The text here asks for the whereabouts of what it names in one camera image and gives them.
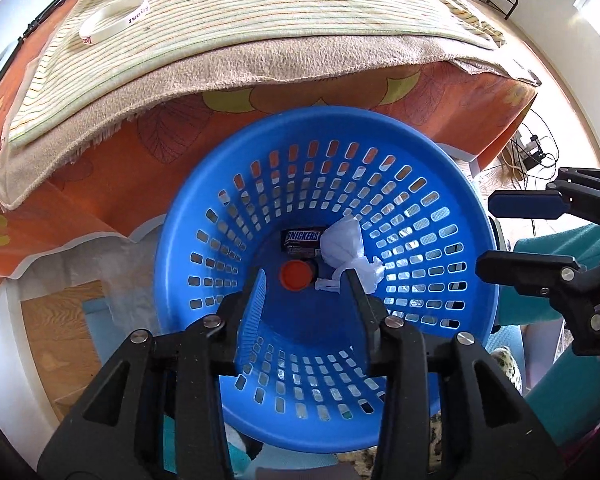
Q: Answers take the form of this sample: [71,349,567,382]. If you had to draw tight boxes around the white tissue ball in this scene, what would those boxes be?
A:
[314,216,385,295]

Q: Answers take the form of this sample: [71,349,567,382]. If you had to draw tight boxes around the orange floral bed sheet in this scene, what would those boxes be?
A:
[0,0,536,286]

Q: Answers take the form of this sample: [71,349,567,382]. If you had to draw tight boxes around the striped yellow towel blanket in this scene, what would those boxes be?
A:
[0,0,531,210]

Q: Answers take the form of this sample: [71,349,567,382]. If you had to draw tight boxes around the blue plastic basket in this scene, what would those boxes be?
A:
[154,106,498,453]

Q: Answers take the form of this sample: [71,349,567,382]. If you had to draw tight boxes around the orange bottle cap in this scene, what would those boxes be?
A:
[278,259,314,292]

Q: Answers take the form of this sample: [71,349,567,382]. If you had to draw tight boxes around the Snickers bar wrapper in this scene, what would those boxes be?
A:
[280,226,325,259]

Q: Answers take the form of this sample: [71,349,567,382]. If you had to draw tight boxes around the black floor cables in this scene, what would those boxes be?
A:
[499,106,563,183]

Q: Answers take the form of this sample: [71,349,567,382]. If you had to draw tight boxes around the teal fabric item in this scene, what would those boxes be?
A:
[488,224,600,446]

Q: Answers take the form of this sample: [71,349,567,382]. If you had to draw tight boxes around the white silicone wristband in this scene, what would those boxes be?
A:
[79,0,150,46]

